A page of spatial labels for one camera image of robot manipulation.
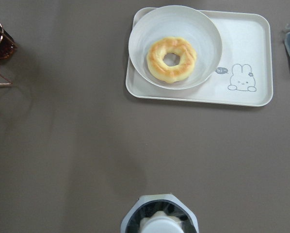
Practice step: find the tea bottle white cap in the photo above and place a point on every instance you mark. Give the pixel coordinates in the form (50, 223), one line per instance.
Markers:
(161, 213)

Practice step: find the white round plate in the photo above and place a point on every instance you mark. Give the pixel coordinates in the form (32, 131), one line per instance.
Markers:
(178, 21)

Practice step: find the cream bunny tray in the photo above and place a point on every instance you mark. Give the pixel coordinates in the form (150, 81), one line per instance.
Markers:
(243, 76)

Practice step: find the glazed donut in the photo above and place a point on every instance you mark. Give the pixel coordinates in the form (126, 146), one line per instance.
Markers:
(171, 59)

